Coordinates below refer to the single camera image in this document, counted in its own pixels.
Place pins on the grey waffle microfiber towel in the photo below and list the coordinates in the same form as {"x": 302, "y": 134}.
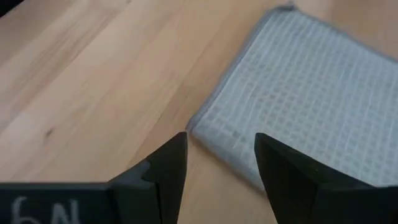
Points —
{"x": 304, "y": 93}

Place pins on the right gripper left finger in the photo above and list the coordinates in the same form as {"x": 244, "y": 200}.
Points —
{"x": 77, "y": 202}

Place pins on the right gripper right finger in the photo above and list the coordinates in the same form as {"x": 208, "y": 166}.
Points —
{"x": 311, "y": 199}

